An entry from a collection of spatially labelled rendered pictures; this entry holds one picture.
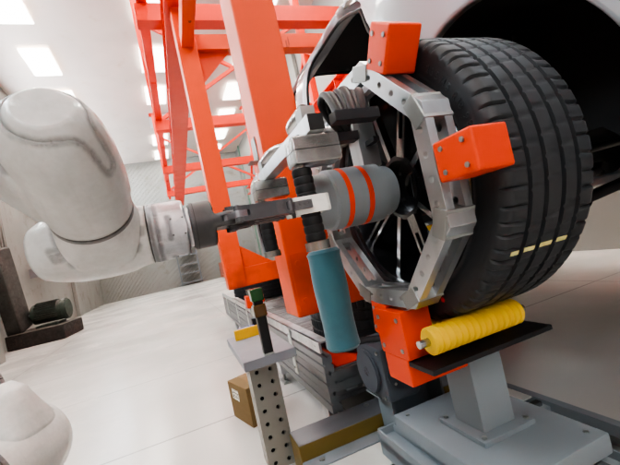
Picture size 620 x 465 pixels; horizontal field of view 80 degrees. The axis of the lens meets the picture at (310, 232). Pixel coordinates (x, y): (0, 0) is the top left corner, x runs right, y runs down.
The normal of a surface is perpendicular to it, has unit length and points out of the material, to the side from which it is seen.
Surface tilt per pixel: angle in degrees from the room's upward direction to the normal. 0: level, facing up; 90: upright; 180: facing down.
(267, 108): 90
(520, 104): 78
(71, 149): 122
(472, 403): 90
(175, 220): 90
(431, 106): 90
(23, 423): 65
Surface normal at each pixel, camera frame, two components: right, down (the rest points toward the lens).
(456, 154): -0.92, 0.19
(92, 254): 0.22, 0.79
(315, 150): 0.33, -0.10
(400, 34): 0.39, 0.48
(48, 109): 0.32, -0.51
